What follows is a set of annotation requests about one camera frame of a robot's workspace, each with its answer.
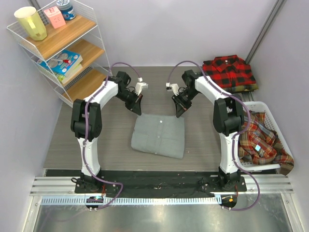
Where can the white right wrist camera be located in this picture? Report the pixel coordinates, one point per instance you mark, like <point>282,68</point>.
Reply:
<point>173,87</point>

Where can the aluminium frame post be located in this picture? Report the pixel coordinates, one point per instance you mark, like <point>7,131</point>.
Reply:
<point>277,7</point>

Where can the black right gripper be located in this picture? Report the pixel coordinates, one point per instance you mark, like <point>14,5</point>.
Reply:
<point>181,107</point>

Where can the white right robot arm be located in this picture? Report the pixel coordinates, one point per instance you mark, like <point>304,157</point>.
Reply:
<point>228,119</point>

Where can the red black plaid shirt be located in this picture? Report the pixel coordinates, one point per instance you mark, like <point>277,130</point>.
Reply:
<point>229,71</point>

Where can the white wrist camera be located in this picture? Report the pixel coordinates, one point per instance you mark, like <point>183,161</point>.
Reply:
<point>173,87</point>
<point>140,86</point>

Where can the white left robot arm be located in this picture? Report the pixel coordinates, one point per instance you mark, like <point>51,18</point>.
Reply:
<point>86,124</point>

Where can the orange plaid shirt in basket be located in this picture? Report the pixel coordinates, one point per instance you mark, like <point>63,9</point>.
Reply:
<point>265,145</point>

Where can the white slotted cable duct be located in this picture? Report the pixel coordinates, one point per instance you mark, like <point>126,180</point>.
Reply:
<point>88,200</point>

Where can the blue lidded jar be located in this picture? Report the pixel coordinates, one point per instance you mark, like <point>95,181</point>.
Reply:
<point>66,8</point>

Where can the yellow green plaid shirt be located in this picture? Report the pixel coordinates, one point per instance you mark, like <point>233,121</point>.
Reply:
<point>241,88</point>

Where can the pink cube box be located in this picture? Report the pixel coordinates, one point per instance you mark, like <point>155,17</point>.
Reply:
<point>55,17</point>

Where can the white plastic laundry basket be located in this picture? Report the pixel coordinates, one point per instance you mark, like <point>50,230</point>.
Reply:
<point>265,116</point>

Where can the white wire wooden shelf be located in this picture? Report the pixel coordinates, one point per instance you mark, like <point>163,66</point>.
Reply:
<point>81,35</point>

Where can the yellow plastic pitcher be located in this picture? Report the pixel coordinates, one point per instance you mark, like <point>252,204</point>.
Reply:
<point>31,22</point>

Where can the grey long sleeve shirt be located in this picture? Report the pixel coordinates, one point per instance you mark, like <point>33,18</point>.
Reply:
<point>159,135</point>

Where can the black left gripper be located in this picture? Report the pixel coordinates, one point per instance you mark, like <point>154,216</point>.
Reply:
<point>133,107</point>

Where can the green book under blue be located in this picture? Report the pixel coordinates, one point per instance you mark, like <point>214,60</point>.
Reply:
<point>64,78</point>

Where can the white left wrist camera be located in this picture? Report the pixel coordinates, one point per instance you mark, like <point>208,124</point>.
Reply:
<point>140,86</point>

